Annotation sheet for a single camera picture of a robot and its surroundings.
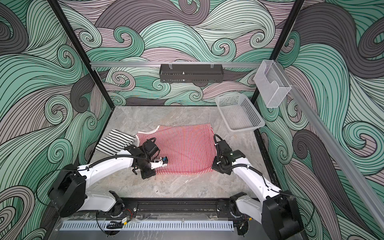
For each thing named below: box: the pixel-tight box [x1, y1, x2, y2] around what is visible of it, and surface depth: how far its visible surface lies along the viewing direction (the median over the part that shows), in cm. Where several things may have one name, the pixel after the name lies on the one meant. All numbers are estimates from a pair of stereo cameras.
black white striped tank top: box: [95, 129, 137, 156], surface depth 97 cm
